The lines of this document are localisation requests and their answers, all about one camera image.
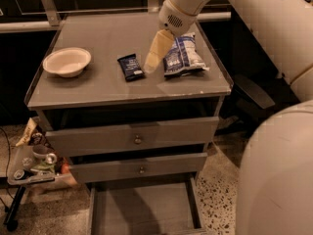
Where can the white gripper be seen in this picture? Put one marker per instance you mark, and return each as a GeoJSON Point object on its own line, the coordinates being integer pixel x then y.
{"type": "Point", "coordinates": [176, 20]}

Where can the dark blue rxbar wrapper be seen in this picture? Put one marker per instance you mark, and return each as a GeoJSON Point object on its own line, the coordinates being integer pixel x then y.
{"type": "Point", "coordinates": [130, 67]}

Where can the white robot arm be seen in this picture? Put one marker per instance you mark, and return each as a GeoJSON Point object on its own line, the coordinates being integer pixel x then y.
{"type": "Point", "coordinates": [275, 190]}

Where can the grey top drawer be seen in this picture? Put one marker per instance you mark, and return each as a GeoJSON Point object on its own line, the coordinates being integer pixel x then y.
{"type": "Point", "coordinates": [132, 137]}

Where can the grey drawer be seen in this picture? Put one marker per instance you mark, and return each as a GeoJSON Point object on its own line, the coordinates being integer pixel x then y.
{"type": "Point", "coordinates": [132, 137]}
{"type": "Point", "coordinates": [153, 166]}
{"type": "Point", "coordinates": [160, 205]}

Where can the grey drawer cabinet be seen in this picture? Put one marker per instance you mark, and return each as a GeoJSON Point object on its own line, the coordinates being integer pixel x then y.
{"type": "Point", "coordinates": [101, 96]}

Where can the grey middle drawer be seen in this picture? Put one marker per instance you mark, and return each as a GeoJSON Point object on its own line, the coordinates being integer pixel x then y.
{"type": "Point", "coordinates": [153, 166]}

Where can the grey bottom drawer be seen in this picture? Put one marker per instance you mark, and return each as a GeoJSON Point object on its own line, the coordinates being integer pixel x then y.
{"type": "Point", "coordinates": [160, 205]}

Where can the blue white chip bag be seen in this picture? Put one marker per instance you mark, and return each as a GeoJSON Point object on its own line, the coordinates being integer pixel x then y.
{"type": "Point", "coordinates": [183, 58]}

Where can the white paper bowl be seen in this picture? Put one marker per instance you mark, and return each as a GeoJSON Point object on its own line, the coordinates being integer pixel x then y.
{"type": "Point", "coordinates": [67, 62]}

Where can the black office chair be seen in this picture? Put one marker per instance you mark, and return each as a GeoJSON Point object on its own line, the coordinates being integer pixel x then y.
{"type": "Point", "coordinates": [258, 92]}

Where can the black folding stand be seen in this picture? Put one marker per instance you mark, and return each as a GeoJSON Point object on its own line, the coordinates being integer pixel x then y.
{"type": "Point", "coordinates": [10, 220]}

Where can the metal rail with brackets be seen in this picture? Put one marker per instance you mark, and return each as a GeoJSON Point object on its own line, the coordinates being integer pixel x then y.
{"type": "Point", "coordinates": [42, 15]}

